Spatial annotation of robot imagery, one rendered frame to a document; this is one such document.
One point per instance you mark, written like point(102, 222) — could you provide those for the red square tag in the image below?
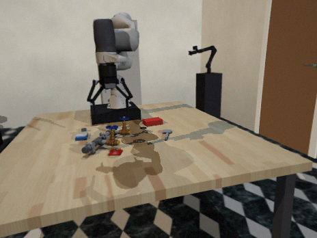
point(114, 152)

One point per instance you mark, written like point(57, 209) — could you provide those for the red block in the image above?
point(152, 121)

